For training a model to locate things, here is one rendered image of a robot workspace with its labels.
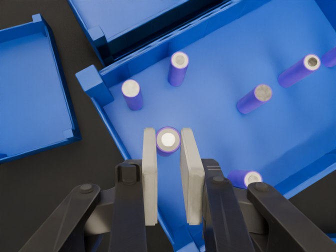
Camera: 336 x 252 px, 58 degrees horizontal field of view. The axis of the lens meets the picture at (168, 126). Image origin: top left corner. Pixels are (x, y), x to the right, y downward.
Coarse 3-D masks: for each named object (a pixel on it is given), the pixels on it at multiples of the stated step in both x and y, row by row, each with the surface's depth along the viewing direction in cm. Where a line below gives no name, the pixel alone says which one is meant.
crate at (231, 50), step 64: (256, 0) 35; (320, 0) 37; (128, 64) 31; (192, 64) 36; (256, 64) 36; (320, 64) 37; (128, 128) 35; (192, 128) 35; (256, 128) 35; (320, 128) 36
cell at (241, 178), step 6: (228, 174) 34; (234, 174) 32; (240, 174) 29; (246, 174) 28; (252, 174) 28; (258, 174) 28; (234, 180) 31; (240, 180) 29; (246, 180) 28; (252, 180) 28; (258, 180) 28; (240, 186) 30; (246, 186) 28
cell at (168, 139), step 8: (160, 128) 21; (168, 128) 21; (160, 136) 20; (168, 136) 20; (176, 136) 20; (160, 144) 20; (168, 144) 20; (176, 144) 20; (160, 152) 22; (168, 152) 20
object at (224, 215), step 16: (208, 192) 13; (224, 192) 13; (208, 208) 12; (224, 208) 12; (208, 224) 12; (224, 224) 11; (240, 224) 11; (208, 240) 12; (224, 240) 10; (240, 240) 10
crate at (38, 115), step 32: (0, 32) 72; (32, 32) 76; (0, 64) 76; (32, 64) 76; (0, 96) 75; (32, 96) 75; (64, 96) 70; (0, 128) 74; (32, 128) 74; (64, 128) 74; (0, 160) 68
